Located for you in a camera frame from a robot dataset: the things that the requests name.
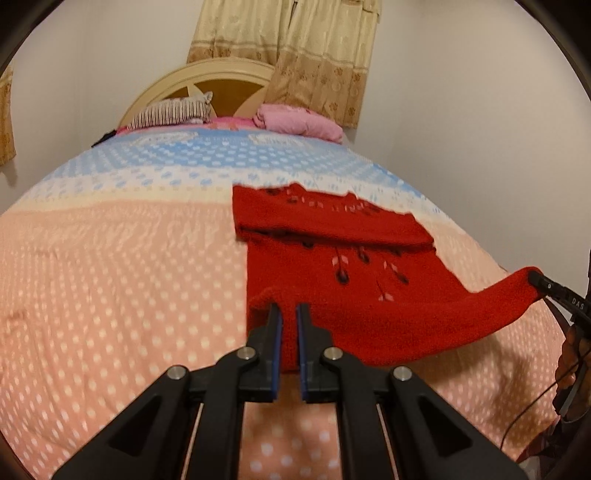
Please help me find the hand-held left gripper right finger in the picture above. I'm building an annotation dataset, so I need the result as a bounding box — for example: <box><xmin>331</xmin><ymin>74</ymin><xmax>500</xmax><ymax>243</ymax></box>
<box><xmin>295</xmin><ymin>303</ymin><xmax>529</xmax><ymax>480</ymax></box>

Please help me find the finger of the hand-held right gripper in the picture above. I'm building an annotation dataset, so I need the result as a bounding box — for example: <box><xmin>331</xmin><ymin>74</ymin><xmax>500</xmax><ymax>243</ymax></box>
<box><xmin>527</xmin><ymin>271</ymin><xmax>571</xmax><ymax>303</ymax></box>

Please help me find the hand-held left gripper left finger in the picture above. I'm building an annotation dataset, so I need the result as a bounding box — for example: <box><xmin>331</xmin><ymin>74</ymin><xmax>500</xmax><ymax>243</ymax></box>
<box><xmin>51</xmin><ymin>302</ymin><xmax>284</xmax><ymax>480</ymax></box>

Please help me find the red knitted embroidered sweater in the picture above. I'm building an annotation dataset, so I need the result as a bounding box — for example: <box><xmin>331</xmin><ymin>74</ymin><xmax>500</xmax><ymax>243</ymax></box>
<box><xmin>232</xmin><ymin>182</ymin><xmax>543</xmax><ymax>376</ymax></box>

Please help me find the person's right hand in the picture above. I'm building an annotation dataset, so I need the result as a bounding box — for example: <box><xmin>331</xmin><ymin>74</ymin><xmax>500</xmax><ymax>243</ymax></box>
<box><xmin>556</xmin><ymin>323</ymin><xmax>591</xmax><ymax>416</ymax></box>

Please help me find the polka dot bed cover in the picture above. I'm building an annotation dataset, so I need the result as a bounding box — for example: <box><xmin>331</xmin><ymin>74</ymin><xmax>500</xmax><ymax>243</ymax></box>
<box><xmin>0</xmin><ymin>127</ymin><xmax>578</xmax><ymax>480</ymax></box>

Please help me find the pink folded blanket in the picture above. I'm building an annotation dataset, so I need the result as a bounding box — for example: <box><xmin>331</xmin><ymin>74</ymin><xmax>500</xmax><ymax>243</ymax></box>
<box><xmin>253</xmin><ymin>104</ymin><xmax>345</xmax><ymax>143</ymax></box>

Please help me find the pink bed sheet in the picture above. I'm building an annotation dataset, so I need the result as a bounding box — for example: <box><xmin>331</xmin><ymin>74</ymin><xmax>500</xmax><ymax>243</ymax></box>
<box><xmin>115</xmin><ymin>116</ymin><xmax>259</xmax><ymax>134</ymax></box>

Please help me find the striped pillow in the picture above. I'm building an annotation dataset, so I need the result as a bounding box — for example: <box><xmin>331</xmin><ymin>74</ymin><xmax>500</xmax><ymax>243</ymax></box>
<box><xmin>126</xmin><ymin>91</ymin><xmax>214</xmax><ymax>131</ymax></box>

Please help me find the cream wooden headboard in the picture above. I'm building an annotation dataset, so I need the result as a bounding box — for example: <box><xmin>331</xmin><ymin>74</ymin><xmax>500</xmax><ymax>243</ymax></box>
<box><xmin>117</xmin><ymin>58</ymin><xmax>278</xmax><ymax>130</ymax></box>

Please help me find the beige floral window curtain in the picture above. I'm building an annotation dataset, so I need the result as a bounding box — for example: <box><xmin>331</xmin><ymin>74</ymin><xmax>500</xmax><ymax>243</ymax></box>
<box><xmin>0</xmin><ymin>65</ymin><xmax>17</xmax><ymax>167</ymax></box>
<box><xmin>267</xmin><ymin>0</ymin><xmax>383</xmax><ymax>129</ymax></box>
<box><xmin>186</xmin><ymin>0</ymin><xmax>296</xmax><ymax>65</ymax></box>

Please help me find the black cable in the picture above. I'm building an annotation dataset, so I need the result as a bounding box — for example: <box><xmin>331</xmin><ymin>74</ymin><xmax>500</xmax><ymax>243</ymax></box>
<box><xmin>500</xmin><ymin>344</ymin><xmax>591</xmax><ymax>455</ymax></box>

